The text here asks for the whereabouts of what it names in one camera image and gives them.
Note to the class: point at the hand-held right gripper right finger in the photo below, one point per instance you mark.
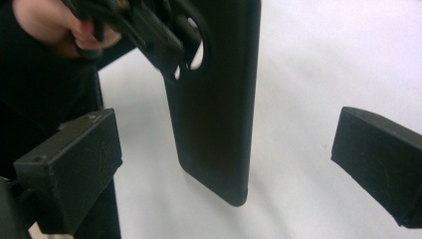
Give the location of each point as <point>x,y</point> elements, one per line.
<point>381,166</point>

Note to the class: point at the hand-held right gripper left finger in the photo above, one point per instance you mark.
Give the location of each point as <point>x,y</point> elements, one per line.
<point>69,172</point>

